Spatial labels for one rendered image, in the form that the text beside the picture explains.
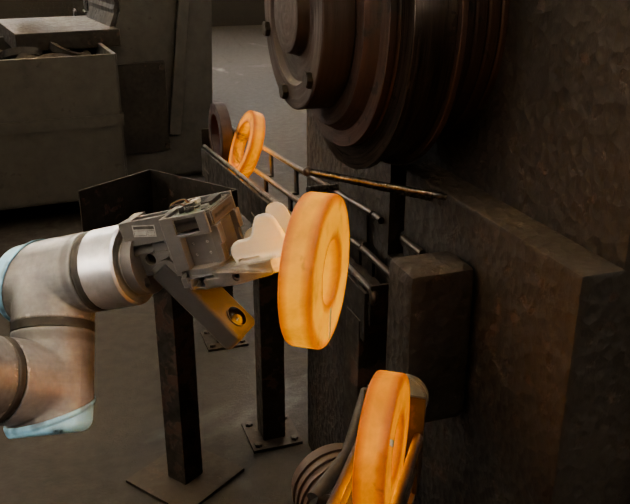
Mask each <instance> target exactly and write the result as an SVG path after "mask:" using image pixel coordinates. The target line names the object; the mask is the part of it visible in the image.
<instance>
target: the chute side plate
mask: <svg viewBox="0 0 630 504"><path fill-rule="evenodd" d="M201 160H202V174H203V176H204V169H206V171H207V172H208V173H209V182H210V183H212V184H217V185H221V186H225V187H229V188H234V189H237V198H238V207H239V211H240V213H241V214H242V215H243V216H244V217H245V218H246V219H248V220H249V221H250V222H251V212H252V213H253V215H254V216H257V215H258V214H262V213H265V210H266V207H267V205H268V204H270V203H269V202H268V201H266V200H265V199H264V198H263V197H262V196H260V195H259V194H258V193H257V192H256V191H254V190H253V189H252V188H251V187H249V186H248V185H247V184H246V183H245V182H243V181H242V180H241V179H240V178H239V177H237V176H236V175H235V174H234V173H233V172H231V171H230V170H229V169H228V168H226V167H225V166H224V165H223V164H222V163H220V162H219V161H218V160H217V159H216V158H214V157H213V156H212V155H211V154H210V153H208V152H207V151H206V150H205V149H203V148H201ZM204 177H205V176H204ZM346 306H348V307H349V308H350V309H351V311H352V312H353V313H354V314H355V315H356V316H357V317H358V319H359V320H360V339H361V340H362V341H363V342H367V311H368V293H367V292H366V291H365V290H364V289H363V288H362V287H361V286H360V285H359V284H358V282H357V281H356V280H355V279H354V278H353V277H352V276H351V275H350V274H349V273H348V274H347V282H346V288H345V294H344V299H343V304H342V308H341V312H340V315H341V316H342V317H343V318H344V319H345V321H346Z"/></svg>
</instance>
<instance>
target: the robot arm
mask: <svg viewBox="0 0 630 504"><path fill-rule="evenodd" d="M182 200H184V202H183V203H181V204H175V203H177V202H179V201H182ZM173 204H175V205H173ZM173 206H175V207H174V208H172V209H171V207H173ZM290 217H291V215H290V213H289V212H288V210H287V208H286V207H285V206H284V205H283V204H282V203H279V202H273V203H270V204H268V205H267V207H266V210H265V213H262V214H258V215H257V216H255V218H254V220H253V227H252V228H249V229H248V230H247V231H246V233H245V236H244V238H243V235H242V232H241V228H240V227H241V226H242V225H243V224H244V223H243V220H242V217H241V214H240V211H239V207H236V206H235V203H234V199H233V196H232V193H231V190H229V191H224V192H219V193H214V194H209V195H204V196H199V197H195V198H190V199H186V198H183V199H179V200H177V201H174V202H173V203H171V204H170V206H169V208H168V210H166V211H161V212H156V213H151V214H146V213H145V211H143V212H138V213H134V214H133V215H131V216H130V217H129V218H128V219H126V220H124V221H122V222H121V223H119V224H118V225H114V226H109V227H104V228H99V229H94V230H91V231H85V232H80V233H75V234H70V235H65V236H60V237H55V238H50V239H36V240H32V241H30V242H27V243H26V244H23V245H19V246H16V247H13V248H11V249H10V250H8V251H7V252H6V253H5V254H4V255H3V256H2V257H1V258H0V313H1V314H2V315H3V316H4V317H5V318H6V319H7V320H9V321H10V337H7V336H0V426H4V429H3V430H4V433H5V434H6V437H7V438H9V439H16V438H26V437H35V436H45V435H54V434H64V433H73V432H81V431H85V430H87V429H88V428H89V427H90V426H91V424H92V422H93V410H94V403H95V401H96V397H95V396H94V366H95V312H99V311H106V310H111V309H118V308H124V307H131V306H137V305H141V304H144V303H146V302H147V301H148V300H149V299H150V298H151V296H152V295H153V294H155V293H158V292H159V291H160V290H161V289H162V288H164V289H165V290H166V291H167V292H168V293H169V294H171V295H172V296H173V297H174V298H175V299H176V300H177V301H178V302H179V303H180V304H181V305H182V306H183V307H184V308H185V309H186V310H187V311H188V312H189V313H190V314H191V315H192V316H193V317H194V318H195V319H196V320H197V321H198V322H199V323H200V324H201V325H202V326H203V327H204V328H205V329H206V330H207V331H208V332H209V333H210V334H211V335H212V336H213V337H214V338H215V339H216V340H217V341H218V342H219V343H220V344H221V345H222V346H223V347H224V348H225V349H232V348H233V347H234V346H235V345H236V344H237V343H239V342H240V341H241V339H242V338H243V337H244V336H245V335H246V334H247V333H248V331H249V330H250V329H251V328H252V327H253V326H254V323H255V320H254V318H253V317H252V316H251V315H250V314H249V313H248V312H247V311H246V310H245V309H244V308H243V307H242V306H241V305H240V304H239V303H238V302H237V301H236V300H235V299H234V298H233V297H232V296H231V295H230V294H229V293H228V292H227V291H226V290H224V289H223V288H222V287H226V286H232V285H237V284H241V283H245V282H249V281H252V280H256V279H259V278H262V277H266V276H269V275H272V274H273V273H276V272H279V265H280V258H281V252H282V246H283V241H284V237H285V233H286V229H287V226H288V223H289V220H290Z"/></svg>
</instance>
